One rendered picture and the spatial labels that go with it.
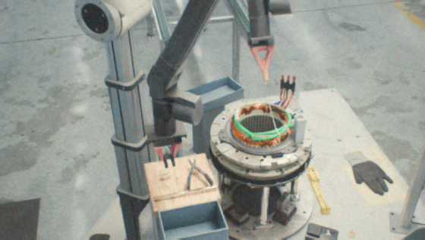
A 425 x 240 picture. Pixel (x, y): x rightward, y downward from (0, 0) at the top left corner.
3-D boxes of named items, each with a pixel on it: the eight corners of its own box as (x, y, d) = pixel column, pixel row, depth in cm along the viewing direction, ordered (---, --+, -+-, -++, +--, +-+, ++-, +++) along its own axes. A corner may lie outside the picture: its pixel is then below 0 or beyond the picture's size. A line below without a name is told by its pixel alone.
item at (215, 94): (227, 133, 206) (228, 75, 189) (242, 147, 199) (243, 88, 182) (174, 155, 196) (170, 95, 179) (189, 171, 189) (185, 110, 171)
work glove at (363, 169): (400, 193, 178) (401, 188, 177) (365, 199, 176) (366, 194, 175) (369, 150, 197) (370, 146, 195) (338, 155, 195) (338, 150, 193)
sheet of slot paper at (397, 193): (416, 200, 175) (416, 198, 175) (366, 208, 172) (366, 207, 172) (376, 145, 199) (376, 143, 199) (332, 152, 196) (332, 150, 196)
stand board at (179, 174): (221, 204, 140) (221, 198, 138) (154, 217, 136) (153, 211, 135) (205, 158, 155) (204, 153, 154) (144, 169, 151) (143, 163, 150)
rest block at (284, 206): (275, 211, 166) (276, 200, 163) (284, 201, 170) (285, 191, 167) (287, 217, 164) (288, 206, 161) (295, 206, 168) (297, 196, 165)
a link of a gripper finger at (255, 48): (273, 67, 147) (270, 35, 145) (277, 71, 141) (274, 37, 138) (250, 69, 148) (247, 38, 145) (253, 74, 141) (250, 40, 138)
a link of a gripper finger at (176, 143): (184, 164, 133) (182, 137, 127) (157, 168, 131) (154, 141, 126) (178, 148, 138) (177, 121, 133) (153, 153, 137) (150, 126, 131)
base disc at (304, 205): (330, 231, 163) (331, 228, 163) (215, 252, 157) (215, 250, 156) (291, 154, 194) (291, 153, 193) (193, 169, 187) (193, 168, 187)
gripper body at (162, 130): (187, 140, 128) (186, 116, 124) (148, 146, 126) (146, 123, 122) (182, 124, 133) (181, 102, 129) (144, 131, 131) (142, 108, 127)
